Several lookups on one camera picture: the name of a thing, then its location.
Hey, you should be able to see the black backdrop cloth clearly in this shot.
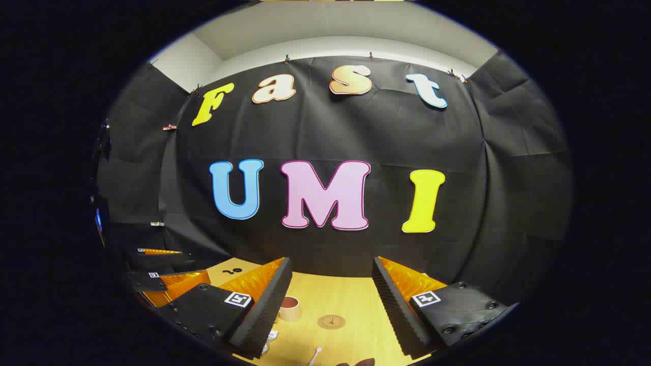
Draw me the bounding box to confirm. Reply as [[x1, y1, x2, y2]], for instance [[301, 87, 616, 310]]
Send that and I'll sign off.
[[94, 55, 575, 306]]

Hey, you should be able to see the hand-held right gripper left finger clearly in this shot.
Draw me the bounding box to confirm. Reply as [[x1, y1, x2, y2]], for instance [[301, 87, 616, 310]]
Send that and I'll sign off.
[[153, 257, 293, 359]]

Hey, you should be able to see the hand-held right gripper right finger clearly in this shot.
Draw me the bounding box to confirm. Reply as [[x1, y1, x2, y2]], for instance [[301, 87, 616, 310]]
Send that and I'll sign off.
[[372, 256, 509, 359]]

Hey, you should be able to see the white toothpaste tube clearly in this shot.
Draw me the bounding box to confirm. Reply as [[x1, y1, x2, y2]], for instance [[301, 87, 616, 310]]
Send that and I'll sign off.
[[260, 329, 279, 356]]

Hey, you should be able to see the beige cup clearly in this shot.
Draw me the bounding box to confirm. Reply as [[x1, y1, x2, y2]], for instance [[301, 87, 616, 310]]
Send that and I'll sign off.
[[278, 296, 302, 322]]

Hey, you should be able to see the wooden desktop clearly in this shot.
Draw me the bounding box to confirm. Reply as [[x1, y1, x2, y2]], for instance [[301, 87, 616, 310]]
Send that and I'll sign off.
[[206, 257, 433, 366]]

